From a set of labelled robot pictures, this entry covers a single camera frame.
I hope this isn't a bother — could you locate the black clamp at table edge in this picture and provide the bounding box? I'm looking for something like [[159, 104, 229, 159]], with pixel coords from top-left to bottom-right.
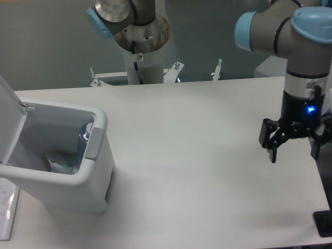
[[313, 210, 331, 238]]

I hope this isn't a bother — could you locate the white trash can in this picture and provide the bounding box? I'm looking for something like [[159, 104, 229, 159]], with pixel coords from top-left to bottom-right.
[[1, 98, 115, 212]]

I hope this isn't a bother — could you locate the crushed clear plastic bottle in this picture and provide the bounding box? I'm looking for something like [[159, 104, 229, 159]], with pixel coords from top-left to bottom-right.
[[76, 120, 94, 168]]

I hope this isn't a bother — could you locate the paper sheet in plastic sleeve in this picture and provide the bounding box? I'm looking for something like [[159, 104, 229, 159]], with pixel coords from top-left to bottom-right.
[[1, 178, 20, 241]]

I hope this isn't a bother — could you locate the black pedestal cable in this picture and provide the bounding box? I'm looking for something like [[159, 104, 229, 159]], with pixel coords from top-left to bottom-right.
[[131, 40, 144, 85]]

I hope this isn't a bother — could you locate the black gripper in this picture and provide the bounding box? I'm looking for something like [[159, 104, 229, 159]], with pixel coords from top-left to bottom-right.
[[259, 89, 331, 163]]

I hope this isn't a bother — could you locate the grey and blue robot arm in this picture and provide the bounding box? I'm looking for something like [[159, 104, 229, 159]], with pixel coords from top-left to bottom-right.
[[86, 1, 331, 162]]

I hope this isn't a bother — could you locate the white plastic wrapper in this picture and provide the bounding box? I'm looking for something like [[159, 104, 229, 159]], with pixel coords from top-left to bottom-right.
[[45, 152, 79, 175]]

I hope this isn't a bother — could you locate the white trash can lid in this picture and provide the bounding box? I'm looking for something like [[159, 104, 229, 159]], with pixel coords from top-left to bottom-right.
[[1, 77, 35, 163]]

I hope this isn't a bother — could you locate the white metal base frame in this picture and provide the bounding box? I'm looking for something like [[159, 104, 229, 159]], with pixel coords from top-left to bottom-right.
[[89, 58, 223, 88]]

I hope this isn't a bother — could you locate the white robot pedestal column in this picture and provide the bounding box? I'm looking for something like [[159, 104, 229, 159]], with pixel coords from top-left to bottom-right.
[[113, 13, 172, 85]]

